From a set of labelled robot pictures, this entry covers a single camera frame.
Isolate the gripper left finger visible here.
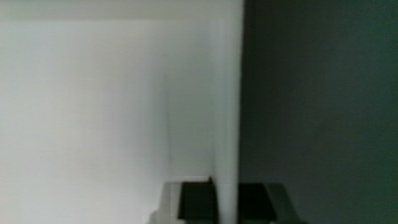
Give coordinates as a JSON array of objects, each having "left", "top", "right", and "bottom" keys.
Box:
[{"left": 149, "top": 182, "right": 218, "bottom": 224}]

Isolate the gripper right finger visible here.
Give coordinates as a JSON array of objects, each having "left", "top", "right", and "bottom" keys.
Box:
[{"left": 238, "top": 183, "right": 305, "bottom": 224}]

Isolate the white drawer cabinet box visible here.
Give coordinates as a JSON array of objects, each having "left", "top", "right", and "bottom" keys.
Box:
[{"left": 0, "top": 0, "right": 243, "bottom": 224}]

